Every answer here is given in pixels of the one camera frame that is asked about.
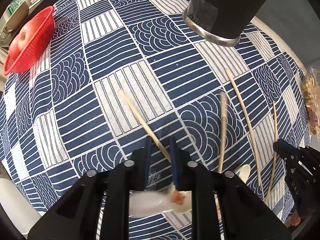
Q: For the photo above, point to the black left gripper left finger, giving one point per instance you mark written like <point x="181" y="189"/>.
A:
<point x="140" y="173"/>

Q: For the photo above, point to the grey blue sofa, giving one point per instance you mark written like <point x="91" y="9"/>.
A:
<point x="297" y="23"/>

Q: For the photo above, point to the red apple front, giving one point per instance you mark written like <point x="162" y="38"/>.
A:
<point x="23" y="37"/>

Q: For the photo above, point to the red plastic basket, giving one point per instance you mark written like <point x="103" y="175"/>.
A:
<point x="35" y="47"/>

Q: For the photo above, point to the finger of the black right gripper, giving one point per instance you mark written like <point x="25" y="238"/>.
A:
<point x="286" y="150"/>

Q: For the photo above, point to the person's right hand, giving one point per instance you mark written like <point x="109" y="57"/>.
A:
<point x="294" y="219"/>

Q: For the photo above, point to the black cylindrical utensil holder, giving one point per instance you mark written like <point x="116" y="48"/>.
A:
<point x="220" y="21"/>

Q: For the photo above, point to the clear plastic snack box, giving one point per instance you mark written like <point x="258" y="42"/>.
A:
<point x="310" y="93"/>

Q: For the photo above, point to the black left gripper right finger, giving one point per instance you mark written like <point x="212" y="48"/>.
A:
<point x="181" y="176"/>

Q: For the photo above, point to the blue white patterned tablecloth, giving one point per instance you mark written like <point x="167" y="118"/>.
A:
<point x="66" y="116"/>

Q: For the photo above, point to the beige bowl on counter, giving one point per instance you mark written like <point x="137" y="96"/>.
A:
<point x="12" y="21"/>

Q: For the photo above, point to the white spoon blue print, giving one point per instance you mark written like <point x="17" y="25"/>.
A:
<point x="243" y="172"/>

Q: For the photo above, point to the white spoon red print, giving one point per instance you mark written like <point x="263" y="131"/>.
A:
<point x="147" y="203"/>

